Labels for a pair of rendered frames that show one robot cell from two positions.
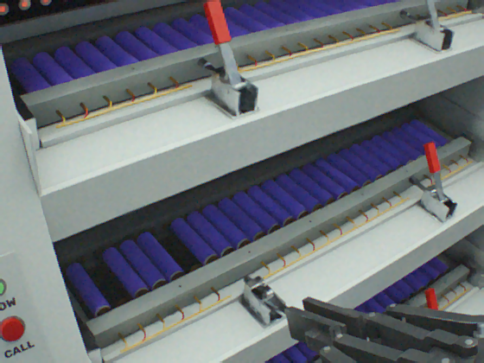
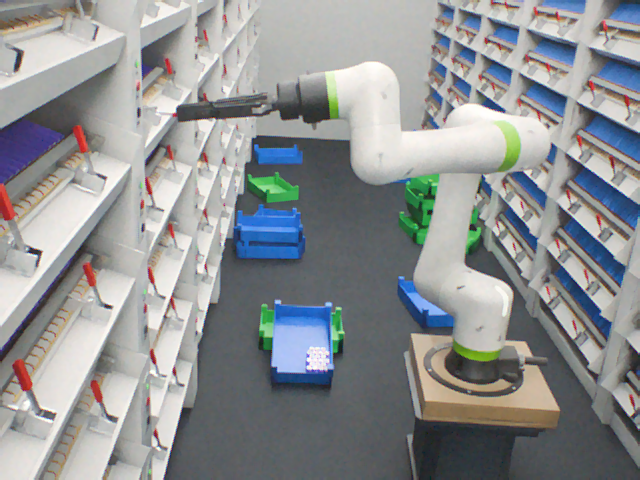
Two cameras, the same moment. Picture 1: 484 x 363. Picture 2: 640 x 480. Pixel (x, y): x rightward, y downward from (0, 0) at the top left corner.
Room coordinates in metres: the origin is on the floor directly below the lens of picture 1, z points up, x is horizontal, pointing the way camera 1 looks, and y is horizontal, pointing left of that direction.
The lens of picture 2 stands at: (-0.49, 1.00, 1.29)
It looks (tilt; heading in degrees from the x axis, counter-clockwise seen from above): 22 degrees down; 300
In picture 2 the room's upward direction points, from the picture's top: 4 degrees clockwise
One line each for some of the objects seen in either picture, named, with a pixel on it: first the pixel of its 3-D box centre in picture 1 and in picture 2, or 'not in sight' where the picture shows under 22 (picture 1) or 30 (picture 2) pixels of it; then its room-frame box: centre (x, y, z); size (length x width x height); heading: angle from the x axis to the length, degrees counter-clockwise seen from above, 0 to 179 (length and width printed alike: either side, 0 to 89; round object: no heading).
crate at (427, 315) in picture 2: not in sight; (432, 300); (0.37, -1.46, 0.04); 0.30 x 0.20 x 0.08; 134
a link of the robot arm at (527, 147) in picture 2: not in sight; (512, 144); (-0.07, -0.58, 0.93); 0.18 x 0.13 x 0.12; 66
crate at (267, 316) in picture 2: not in sight; (301, 327); (0.67, -0.94, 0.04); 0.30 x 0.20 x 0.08; 33
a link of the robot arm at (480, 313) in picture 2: not in sight; (478, 313); (-0.06, -0.58, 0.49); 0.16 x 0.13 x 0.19; 156
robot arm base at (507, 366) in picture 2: not in sight; (496, 360); (-0.12, -0.60, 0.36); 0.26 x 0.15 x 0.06; 29
